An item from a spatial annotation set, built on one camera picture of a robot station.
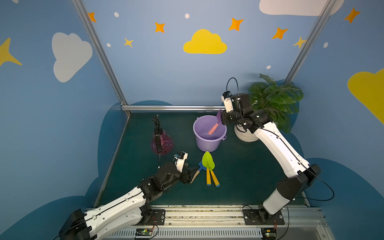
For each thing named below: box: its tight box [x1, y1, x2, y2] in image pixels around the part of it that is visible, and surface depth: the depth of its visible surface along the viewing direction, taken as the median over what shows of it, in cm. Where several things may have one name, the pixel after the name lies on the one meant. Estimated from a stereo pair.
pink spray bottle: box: [150, 114, 174, 154], surface depth 84 cm
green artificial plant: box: [248, 74, 304, 133], surface depth 81 cm
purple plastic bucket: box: [193, 115, 227, 153], surface depth 97 cm
